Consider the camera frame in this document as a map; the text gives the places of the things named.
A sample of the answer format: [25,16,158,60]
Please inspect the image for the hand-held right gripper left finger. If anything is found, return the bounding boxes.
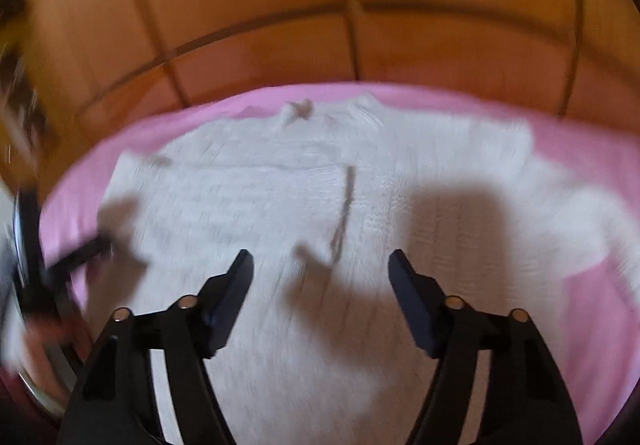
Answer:
[56,249,255,445]

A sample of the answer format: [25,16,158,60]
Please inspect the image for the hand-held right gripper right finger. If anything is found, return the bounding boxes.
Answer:
[388,249,584,445]

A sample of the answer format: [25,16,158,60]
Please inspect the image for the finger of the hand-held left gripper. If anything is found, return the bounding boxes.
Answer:
[44,234,115,282]

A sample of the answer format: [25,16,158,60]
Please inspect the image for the white towel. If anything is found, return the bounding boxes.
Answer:
[75,94,637,445]

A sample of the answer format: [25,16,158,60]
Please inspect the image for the pink bed sheet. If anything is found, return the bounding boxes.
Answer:
[39,82,640,445]

